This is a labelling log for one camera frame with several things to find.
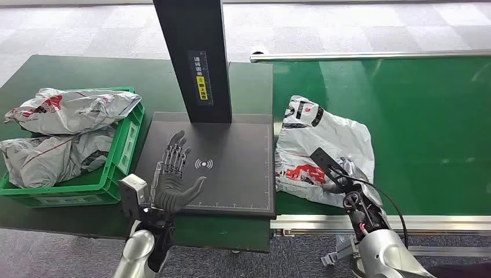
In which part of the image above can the green plastic crate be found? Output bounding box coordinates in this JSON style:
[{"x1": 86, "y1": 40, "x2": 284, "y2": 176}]
[{"x1": 0, "y1": 87, "x2": 145, "y2": 209}]

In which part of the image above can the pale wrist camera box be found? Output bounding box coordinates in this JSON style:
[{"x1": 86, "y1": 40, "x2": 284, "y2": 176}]
[
  {"x1": 321, "y1": 235, "x2": 361, "y2": 268},
  {"x1": 118, "y1": 173, "x2": 148, "y2": 220}
]

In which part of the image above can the dark green table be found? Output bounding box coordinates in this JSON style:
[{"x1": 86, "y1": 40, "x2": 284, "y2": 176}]
[{"x1": 0, "y1": 54, "x2": 274, "y2": 254}]

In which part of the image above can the black scanner post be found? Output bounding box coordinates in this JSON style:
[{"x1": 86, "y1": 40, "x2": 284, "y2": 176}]
[{"x1": 152, "y1": 0, "x2": 233, "y2": 125}]

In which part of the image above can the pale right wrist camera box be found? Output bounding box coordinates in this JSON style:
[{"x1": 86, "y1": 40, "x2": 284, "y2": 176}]
[{"x1": 321, "y1": 235, "x2": 361, "y2": 268}]

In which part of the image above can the black yellow instruction label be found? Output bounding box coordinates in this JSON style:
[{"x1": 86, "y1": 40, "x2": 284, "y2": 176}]
[{"x1": 187, "y1": 50, "x2": 214, "y2": 107}]

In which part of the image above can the green conveyor belt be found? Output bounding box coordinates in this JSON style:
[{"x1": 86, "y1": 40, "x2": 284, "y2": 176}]
[{"x1": 270, "y1": 56, "x2": 491, "y2": 217}]

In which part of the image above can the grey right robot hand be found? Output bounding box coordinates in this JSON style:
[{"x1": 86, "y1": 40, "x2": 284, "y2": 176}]
[{"x1": 310, "y1": 147, "x2": 371, "y2": 195}]

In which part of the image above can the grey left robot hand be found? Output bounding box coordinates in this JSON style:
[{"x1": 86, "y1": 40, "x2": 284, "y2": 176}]
[{"x1": 151, "y1": 130, "x2": 207, "y2": 214}]

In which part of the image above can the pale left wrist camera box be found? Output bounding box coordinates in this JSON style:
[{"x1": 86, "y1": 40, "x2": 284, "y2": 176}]
[{"x1": 118, "y1": 173, "x2": 148, "y2": 220}]

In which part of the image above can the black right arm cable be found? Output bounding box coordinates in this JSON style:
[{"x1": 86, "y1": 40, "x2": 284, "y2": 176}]
[{"x1": 332, "y1": 170, "x2": 409, "y2": 250}]

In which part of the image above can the crumpled grey package red stripe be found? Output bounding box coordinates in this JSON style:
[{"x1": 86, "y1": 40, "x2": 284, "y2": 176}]
[{"x1": 0, "y1": 126, "x2": 117, "y2": 189}]

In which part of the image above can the dark grey scanner base plate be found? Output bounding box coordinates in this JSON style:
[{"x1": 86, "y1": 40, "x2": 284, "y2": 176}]
[{"x1": 134, "y1": 112, "x2": 277, "y2": 220}]

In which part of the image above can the aluminium conveyor side rail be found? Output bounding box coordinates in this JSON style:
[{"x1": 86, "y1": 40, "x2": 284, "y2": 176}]
[
  {"x1": 270, "y1": 214, "x2": 491, "y2": 258},
  {"x1": 250, "y1": 48, "x2": 491, "y2": 64}
]

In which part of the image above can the white package red black print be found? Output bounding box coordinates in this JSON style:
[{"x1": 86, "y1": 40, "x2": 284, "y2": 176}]
[{"x1": 274, "y1": 95, "x2": 376, "y2": 209}]

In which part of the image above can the grey package with red logo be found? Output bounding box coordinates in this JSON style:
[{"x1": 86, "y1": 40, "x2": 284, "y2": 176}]
[{"x1": 3, "y1": 88, "x2": 142, "y2": 136}]

